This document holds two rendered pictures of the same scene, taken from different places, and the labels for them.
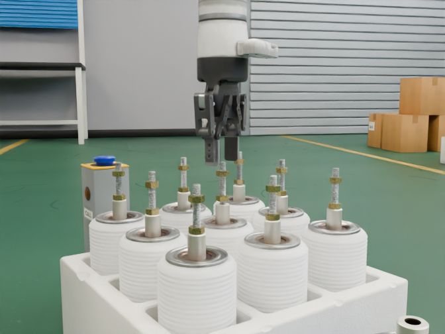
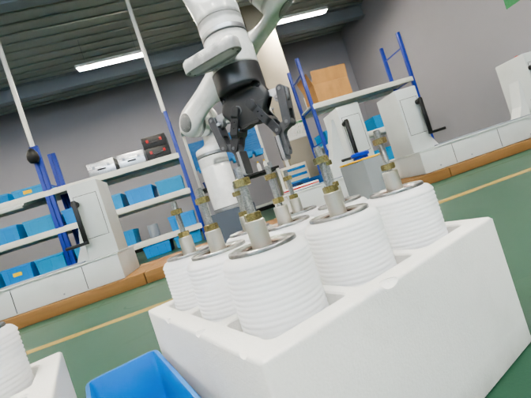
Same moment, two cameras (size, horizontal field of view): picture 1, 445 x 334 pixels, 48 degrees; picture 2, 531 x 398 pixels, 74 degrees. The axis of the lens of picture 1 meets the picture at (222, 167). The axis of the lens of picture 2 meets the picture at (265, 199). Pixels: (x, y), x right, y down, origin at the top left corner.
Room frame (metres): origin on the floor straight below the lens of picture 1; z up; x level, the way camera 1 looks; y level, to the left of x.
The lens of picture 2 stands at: (0.74, -0.54, 0.30)
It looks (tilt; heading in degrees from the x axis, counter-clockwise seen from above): 0 degrees down; 92
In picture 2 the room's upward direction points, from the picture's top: 18 degrees counter-clockwise
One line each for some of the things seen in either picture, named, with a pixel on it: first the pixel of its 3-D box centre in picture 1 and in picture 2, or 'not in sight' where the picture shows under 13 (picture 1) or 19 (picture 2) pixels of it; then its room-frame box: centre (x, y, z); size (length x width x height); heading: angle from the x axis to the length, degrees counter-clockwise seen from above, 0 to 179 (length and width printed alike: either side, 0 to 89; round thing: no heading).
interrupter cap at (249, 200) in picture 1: (239, 200); (395, 190); (0.90, -0.03, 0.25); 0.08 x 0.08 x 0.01
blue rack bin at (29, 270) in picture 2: not in sight; (26, 272); (-2.91, 4.24, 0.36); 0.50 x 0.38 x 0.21; 103
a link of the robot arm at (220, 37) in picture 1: (234, 36); (223, 50); (0.73, -0.02, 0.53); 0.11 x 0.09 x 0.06; 65
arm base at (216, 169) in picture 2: not in sight; (220, 182); (0.59, 0.54, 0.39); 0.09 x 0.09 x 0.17; 12
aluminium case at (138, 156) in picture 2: not in sight; (133, 161); (-1.11, 4.58, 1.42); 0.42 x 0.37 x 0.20; 105
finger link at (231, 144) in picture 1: (232, 148); (283, 148); (0.77, -0.01, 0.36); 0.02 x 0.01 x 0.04; 65
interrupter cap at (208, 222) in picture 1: (222, 222); (286, 223); (0.74, 0.00, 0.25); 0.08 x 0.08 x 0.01
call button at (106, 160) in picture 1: (104, 162); (360, 156); (0.94, 0.23, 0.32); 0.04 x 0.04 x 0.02
